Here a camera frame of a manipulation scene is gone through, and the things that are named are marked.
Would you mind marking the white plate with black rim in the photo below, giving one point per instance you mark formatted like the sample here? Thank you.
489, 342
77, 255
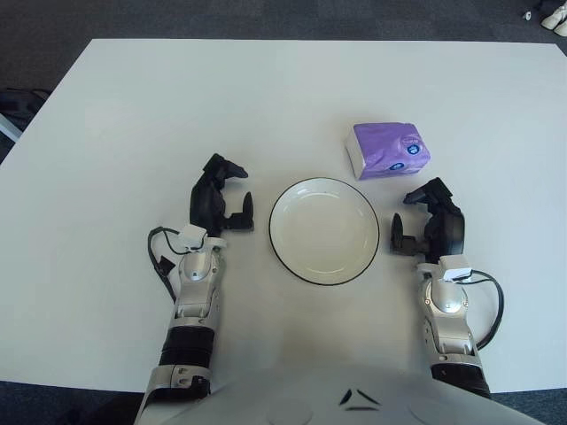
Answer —
323, 230

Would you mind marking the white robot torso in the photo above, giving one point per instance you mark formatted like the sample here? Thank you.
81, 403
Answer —
310, 398

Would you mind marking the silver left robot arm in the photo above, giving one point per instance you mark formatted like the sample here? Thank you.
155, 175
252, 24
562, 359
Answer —
195, 265

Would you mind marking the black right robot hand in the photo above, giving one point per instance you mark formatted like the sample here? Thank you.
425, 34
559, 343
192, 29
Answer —
447, 226

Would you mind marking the white side desk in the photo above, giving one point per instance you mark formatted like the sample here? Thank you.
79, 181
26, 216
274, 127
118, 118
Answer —
9, 128

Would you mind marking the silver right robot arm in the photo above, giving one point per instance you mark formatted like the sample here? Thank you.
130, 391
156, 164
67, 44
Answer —
443, 305

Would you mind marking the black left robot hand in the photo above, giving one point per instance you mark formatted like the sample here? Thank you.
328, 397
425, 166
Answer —
206, 199

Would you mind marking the black bag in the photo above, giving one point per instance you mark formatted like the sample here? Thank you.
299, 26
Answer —
17, 104

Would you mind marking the purple tissue paper pack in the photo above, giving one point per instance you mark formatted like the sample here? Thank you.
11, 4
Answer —
385, 146

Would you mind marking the white shoe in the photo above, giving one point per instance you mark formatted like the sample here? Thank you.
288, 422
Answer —
557, 15

